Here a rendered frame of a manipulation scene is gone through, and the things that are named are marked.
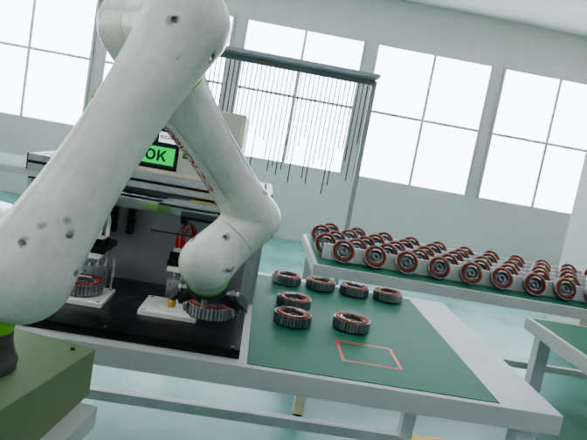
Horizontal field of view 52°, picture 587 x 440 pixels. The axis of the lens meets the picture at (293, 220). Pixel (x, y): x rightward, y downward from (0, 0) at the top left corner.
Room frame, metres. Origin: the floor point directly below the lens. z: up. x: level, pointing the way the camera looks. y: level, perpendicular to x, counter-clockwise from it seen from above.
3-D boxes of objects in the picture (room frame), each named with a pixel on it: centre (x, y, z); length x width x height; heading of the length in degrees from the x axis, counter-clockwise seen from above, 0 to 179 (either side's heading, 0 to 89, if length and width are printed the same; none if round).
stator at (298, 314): (1.72, -0.05, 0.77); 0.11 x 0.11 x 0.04
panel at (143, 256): (1.82, 0.42, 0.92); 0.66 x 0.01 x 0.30; 94
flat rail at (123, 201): (1.67, 0.41, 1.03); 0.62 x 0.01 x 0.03; 94
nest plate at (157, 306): (1.58, 0.28, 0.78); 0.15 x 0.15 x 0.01; 4
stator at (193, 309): (1.45, 0.17, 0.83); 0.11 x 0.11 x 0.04
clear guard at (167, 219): (1.59, 0.22, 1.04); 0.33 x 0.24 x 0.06; 4
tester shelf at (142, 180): (1.89, 0.42, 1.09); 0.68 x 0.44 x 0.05; 94
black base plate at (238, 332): (1.58, 0.40, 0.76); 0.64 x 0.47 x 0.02; 94
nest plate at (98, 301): (1.56, 0.52, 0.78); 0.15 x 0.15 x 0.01; 4
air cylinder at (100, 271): (1.71, 0.53, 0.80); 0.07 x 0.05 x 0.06; 94
